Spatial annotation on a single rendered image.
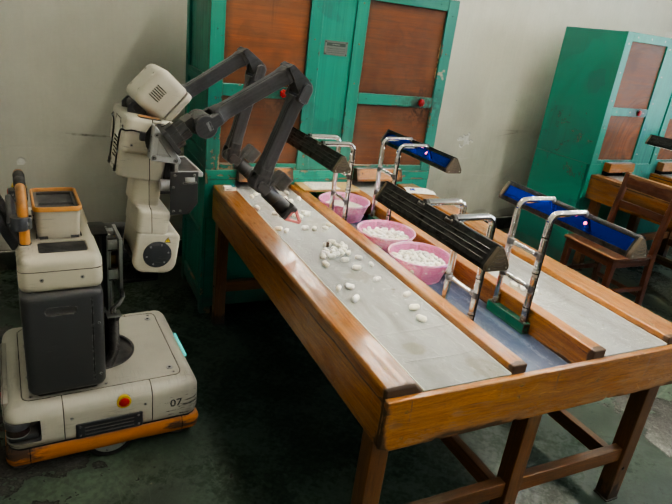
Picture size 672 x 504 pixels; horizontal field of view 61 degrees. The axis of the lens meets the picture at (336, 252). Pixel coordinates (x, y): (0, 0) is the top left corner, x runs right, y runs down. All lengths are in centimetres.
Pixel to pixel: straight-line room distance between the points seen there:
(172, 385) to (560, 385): 137
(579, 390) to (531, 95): 376
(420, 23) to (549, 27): 221
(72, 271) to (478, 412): 133
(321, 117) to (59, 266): 165
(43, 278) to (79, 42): 190
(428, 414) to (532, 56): 411
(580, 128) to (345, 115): 225
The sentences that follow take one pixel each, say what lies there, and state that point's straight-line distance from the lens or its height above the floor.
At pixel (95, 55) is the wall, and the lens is 368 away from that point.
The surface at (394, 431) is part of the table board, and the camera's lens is 157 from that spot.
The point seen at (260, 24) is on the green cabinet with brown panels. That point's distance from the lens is 297.
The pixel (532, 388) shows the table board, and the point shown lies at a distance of 181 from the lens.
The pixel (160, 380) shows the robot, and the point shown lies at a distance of 232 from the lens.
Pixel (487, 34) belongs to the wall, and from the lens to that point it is 494.
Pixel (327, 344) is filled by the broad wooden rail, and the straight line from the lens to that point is 178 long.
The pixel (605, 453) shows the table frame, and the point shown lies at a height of 25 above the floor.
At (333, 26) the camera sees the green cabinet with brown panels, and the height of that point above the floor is 158.
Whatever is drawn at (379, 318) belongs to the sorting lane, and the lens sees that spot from 187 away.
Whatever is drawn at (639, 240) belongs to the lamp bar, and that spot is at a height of 110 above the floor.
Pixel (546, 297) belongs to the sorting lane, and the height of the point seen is 74.
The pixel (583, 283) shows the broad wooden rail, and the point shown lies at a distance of 248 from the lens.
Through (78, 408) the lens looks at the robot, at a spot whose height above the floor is 25.
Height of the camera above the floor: 160
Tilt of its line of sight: 22 degrees down
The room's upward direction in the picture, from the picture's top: 7 degrees clockwise
